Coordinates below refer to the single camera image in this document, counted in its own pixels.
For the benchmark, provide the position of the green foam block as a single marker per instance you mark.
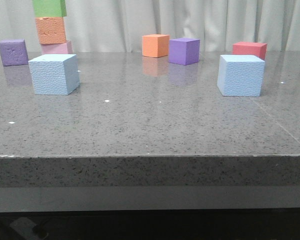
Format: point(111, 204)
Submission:
point(49, 8)

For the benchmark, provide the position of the smooth orange foam block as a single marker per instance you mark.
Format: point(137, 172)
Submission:
point(155, 45)

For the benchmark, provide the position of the textured orange foam block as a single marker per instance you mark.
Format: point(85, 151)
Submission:
point(50, 30)

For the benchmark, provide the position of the dented purple foam block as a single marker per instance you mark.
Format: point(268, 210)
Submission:
point(13, 52)

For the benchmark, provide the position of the light blue foam block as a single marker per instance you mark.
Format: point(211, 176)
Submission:
point(240, 75)
point(54, 74)

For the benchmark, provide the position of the white curtain backdrop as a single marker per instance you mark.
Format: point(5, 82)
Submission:
point(118, 25)

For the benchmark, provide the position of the smooth purple foam block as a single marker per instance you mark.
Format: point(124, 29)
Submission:
point(184, 51)

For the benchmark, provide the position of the pink foam block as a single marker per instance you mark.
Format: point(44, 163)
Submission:
point(58, 48)

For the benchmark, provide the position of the red foam block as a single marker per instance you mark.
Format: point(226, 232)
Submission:
point(250, 48)

